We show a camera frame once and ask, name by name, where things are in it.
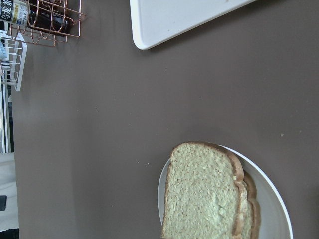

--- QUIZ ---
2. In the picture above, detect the copper wire bottle rack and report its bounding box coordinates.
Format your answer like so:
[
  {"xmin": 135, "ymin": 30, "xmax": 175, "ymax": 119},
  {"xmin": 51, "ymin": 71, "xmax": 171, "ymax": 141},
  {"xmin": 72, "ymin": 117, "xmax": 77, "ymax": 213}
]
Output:
[{"xmin": 4, "ymin": 0, "xmax": 86, "ymax": 47}]

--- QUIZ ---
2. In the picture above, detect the bread slice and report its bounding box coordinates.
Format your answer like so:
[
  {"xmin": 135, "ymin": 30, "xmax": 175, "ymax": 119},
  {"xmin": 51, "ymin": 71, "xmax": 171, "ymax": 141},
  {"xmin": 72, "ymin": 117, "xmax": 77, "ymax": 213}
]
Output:
[
  {"xmin": 161, "ymin": 142, "xmax": 248, "ymax": 239},
  {"xmin": 242, "ymin": 171, "xmax": 261, "ymax": 239}
]

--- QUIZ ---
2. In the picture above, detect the tea bottle front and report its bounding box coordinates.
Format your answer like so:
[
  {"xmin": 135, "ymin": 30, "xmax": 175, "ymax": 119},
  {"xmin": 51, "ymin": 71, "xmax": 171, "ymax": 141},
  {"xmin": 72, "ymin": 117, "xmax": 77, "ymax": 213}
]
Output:
[{"xmin": 27, "ymin": 0, "xmax": 73, "ymax": 37}]

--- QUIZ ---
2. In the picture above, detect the tea bottle right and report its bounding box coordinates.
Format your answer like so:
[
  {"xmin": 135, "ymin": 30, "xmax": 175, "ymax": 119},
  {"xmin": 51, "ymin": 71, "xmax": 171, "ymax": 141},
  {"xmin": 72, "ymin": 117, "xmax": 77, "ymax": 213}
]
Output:
[{"xmin": 0, "ymin": 0, "xmax": 28, "ymax": 26}]

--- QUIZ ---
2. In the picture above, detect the white dish rack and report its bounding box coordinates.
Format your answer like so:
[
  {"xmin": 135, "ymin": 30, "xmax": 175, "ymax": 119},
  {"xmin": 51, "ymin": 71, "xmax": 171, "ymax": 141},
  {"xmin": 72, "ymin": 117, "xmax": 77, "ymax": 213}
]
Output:
[{"xmin": 0, "ymin": 30, "xmax": 27, "ymax": 91}]

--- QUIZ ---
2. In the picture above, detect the bread slice on plate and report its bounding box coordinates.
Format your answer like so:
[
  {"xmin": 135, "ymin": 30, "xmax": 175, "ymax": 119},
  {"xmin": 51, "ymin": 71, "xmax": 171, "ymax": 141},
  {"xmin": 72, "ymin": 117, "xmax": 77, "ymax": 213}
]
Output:
[{"xmin": 242, "ymin": 171, "xmax": 261, "ymax": 239}]

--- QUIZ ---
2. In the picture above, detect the white round plate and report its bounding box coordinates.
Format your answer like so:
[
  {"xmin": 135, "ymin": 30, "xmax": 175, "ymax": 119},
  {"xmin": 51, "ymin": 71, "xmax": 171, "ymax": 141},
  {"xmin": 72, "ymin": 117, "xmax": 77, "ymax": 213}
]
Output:
[{"xmin": 158, "ymin": 146, "xmax": 293, "ymax": 239}]

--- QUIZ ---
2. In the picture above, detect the cream rabbit serving tray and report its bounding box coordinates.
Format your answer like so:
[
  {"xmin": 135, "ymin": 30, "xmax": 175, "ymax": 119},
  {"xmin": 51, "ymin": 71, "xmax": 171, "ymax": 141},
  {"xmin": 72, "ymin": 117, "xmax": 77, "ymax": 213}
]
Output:
[{"xmin": 130, "ymin": 0, "xmax": 253, "ymax": 50}]

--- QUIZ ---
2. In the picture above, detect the tea bottle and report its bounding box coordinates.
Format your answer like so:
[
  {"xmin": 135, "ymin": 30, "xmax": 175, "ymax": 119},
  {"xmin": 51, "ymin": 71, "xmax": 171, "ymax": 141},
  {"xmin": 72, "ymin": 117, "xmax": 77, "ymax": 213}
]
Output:
[
  {"xmin": 0, "ymin": 0, "xmax": 28, "ymax": 26},
  {"xmin": 27, "ymin": 0, "xmax": 73, "ymax": 37}
]

